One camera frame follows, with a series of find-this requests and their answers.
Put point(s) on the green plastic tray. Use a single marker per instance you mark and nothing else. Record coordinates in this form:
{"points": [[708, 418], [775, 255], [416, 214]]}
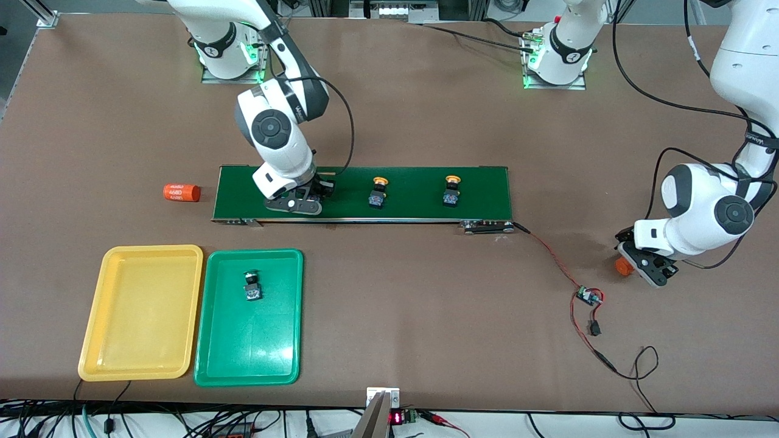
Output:
{"points": [[249, 347]]}

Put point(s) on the aluminium frame post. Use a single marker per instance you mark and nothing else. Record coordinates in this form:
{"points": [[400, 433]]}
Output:
{"points": [[47, 19]]}

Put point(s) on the green conveyor belt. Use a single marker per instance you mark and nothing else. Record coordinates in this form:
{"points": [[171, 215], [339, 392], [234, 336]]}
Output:
{"points": [[414, 194]]}

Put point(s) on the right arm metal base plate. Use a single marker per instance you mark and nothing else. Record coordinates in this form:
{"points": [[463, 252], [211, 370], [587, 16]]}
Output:
{"points": [[234, 80]]}

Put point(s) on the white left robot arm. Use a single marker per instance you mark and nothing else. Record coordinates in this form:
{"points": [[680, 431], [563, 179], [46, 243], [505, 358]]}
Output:
{"points": [[706, 213]]}

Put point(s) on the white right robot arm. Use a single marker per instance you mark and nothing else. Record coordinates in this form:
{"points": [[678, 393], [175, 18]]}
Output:
{"points": [[274, 128]]}

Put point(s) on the green push button switch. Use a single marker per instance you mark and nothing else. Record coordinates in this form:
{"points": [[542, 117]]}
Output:
{"points": [[252, 292]]}

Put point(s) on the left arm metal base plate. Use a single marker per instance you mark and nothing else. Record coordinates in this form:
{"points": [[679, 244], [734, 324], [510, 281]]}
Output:
{"points": [[554, 87]]}

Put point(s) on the small black inline switch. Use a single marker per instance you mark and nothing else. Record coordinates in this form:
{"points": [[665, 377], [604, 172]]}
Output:
{"points": [[594, 329]]}

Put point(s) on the orange cylinder white print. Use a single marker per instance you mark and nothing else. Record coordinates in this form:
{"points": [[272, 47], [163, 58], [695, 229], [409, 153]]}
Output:
{"points": [[622, 267], [182, 193]]}

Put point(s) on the small green circuit board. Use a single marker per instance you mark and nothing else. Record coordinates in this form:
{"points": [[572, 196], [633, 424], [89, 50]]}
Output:
{"points": [[588, 295]]}

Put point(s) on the red digit display module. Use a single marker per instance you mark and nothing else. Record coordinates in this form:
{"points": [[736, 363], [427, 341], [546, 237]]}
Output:
{"points": [[397, 417]]}

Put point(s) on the yellow push button switch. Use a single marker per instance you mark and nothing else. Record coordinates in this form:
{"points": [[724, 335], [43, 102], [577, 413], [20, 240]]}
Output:
{"points": [[377, 199], [451, 197]]}

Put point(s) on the yellow plastic tray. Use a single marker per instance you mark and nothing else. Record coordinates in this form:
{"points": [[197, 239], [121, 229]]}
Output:
{"points": [[140, 316]]}

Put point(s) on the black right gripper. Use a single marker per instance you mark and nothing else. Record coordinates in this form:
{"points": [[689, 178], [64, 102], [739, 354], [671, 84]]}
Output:
{"points": [[322, 187]]}

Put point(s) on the silver device with lights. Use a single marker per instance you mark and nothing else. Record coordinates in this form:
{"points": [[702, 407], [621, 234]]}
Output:
{"points": [[395, 11]]}

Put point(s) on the silver camera mount bracket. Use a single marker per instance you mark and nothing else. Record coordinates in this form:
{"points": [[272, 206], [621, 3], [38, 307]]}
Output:
{"points": [[374, 420]]}

